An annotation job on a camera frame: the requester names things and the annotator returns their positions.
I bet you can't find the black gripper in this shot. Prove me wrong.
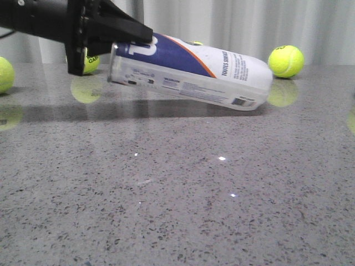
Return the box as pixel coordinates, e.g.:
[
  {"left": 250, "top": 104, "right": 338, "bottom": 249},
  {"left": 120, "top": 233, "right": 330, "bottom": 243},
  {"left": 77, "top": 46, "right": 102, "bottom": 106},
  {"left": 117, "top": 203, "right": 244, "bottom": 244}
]
[{"left": 1, "top": 0, "right": 153, "bottom": 76}]

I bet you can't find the white blue tennis ball can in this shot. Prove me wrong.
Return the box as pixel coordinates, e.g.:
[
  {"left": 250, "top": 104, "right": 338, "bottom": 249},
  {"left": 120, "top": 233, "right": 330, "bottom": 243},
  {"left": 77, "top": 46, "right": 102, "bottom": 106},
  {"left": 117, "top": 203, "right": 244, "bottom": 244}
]
[{"left": 108, "top": 33, "right": 273, "bottom": 111}]

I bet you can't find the yellow Roland Garros tennis ball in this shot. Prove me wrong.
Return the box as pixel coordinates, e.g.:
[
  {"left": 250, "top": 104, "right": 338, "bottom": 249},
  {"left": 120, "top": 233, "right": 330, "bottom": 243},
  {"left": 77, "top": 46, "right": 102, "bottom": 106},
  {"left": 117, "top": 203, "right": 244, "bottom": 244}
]
[{"left": 65, "top": 46, "right": 101, "bottom": 75}]

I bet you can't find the far left yellow tennis ball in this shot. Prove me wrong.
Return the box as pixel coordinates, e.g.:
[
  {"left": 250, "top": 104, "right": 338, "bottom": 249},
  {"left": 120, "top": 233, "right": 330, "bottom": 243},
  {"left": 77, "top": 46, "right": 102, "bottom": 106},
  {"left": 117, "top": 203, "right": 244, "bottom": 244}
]
[{"left": 0, "top": 57, "right": 15, "bottom": 94}]

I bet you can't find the right yellow tennis ball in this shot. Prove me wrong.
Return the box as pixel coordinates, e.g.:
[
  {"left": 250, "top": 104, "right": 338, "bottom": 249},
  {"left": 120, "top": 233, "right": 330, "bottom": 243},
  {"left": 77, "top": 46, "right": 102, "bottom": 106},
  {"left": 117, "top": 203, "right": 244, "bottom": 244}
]
[{"left": 268, "top": 45, "right": 304, "bottom": 78}]

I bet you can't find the grey pleated curtain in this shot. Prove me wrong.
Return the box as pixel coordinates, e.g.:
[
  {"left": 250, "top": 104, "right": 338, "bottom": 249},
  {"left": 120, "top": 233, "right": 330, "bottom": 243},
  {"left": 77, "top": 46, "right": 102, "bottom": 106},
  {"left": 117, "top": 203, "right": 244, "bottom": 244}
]
[{"left": 0, "top": 0, "right": 355, "bottom": 67}]

